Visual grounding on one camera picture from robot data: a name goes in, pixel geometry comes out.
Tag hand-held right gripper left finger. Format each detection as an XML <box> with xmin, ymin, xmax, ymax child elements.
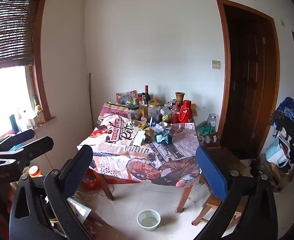
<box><xmin>9</xmin><ymin>144</ymin><xmax>93</xmax><ymax>240</ymax></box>

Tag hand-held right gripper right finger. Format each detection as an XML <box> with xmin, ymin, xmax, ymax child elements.
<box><xmin>196</xmin><ymin>145</ymin><xmax>279</xmax><ymax>240</ymax></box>

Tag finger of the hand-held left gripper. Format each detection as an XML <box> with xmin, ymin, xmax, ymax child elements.
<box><xmin>0</xmin><ymin>129</ymin><xmax>35</xmax><ymax>152</ymax></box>
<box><xmin>0</xmin><ymin>136</ymin><xmax>54</xmax><ymax>167</ymax></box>

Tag teal bottle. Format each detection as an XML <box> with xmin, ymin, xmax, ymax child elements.
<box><xmin>9</xmin><ymin>114</ymin><xmax>20</xmax><ymax>133</ymax></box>

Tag red plastic bag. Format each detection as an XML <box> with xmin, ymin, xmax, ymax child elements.
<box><xmin>83</xmin><ymin>169</ymin><xmax>98</xmax><ymax>190</ymax></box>

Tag jar with orange lid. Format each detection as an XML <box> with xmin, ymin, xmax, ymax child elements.
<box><xmin>28</xmin><ymin>165</ymin><xmax>42</xmax><ymax>178</ymax></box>

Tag yellow liquid bottle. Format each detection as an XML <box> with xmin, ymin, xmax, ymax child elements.
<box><xmin>36</xmin><ymin>104</ymin><xmax>45</xmax><ymax>125</ymax></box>

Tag glass jar with dark contents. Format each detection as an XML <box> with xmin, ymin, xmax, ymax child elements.
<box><xmin>203</xmin><ymin>133</ymin><xmax>219</xmax><ymax>145</ymax></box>

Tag green net bag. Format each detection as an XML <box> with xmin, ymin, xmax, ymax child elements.
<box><xmin>198</xmin><ymin>124</ymin><xmax>216</xmax><ymax>137</ymax></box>

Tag printed tablecloth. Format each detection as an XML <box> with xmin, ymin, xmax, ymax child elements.
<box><xmin>77</xmin><ymin>102</ymin><xmax>202</xmax><ymax>187</ymax></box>

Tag teal crumpled bag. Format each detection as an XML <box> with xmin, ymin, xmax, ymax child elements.
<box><xmin>154</xmin><ymin>128</ymin><xmax>174</xmax><ymax>145</ymax></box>

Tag red thermos flask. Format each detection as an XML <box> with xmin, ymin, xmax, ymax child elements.
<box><xmin>179</xmin><ymin>100</ymin><xmax>194</xmax><ymax>123</ymax></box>

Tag light blue plastic bag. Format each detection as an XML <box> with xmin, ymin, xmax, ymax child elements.
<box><xmin>266</xmin><ymin>137</ymin><xmax>291</xmax><ymax>168</ymax></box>

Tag red sauce bottle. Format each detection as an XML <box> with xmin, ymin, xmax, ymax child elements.
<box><xmin>172</xmin><ymin>102</ymin><xmax>181</xmax><ymax>123</ymax></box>

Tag white bowl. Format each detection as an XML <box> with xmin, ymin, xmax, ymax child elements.
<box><xmin>137</xmin><ymin>209</ymin><xmax>161</xmax><ymax>231</ymax></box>

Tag plastic jar with gold lid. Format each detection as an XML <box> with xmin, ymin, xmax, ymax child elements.
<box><xmin>148</xmin><ymin>102</ymin><xmax>161</xmax><ymax>122</ymax></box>

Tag jar with black lid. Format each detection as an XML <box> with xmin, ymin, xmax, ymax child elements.
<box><xmin>127</xmin><ymin>104</ymin><xmax>140</xmax><ymax>120</ymax></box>

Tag red printed snack bag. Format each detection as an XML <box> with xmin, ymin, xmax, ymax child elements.
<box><xmin>115</xmin><ymin>89</ymin><xmax>138</xmax><ymax>104</ymax></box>

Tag clear bottle with yellow label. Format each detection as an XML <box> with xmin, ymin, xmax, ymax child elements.
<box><xmin>139</xmin><ymin>92</ymin><xmax>149</xmax><ymax>117</ymax></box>

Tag dark wooden door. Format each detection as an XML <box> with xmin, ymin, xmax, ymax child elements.
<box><xmin>223</xmin><ymin>4</ymin><xmax>275</xmax><ymax>155</ymax></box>

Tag blue patterned cloth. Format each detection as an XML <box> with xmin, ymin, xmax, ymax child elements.
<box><xmin>274</xmin><ymin>97</ymin><xmax>294</xmax><ymax>123</ymax></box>

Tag bamboo window blind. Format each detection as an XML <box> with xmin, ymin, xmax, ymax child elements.
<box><xmin>0</xmin><ymin>0</ymin><xmax>46</xmax><ymax>67</ymax></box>

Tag wooden window frame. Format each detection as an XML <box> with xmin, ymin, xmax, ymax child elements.
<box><xmin>24</xmin><ymin>0</ymin><xmax>56</xmax><ymax>130</ymax></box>

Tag wooden door frame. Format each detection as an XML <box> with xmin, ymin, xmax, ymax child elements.
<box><xmin>216</xmin><ymin>0</ymin><xmax>280</xmax><ymax>160</ymax></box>

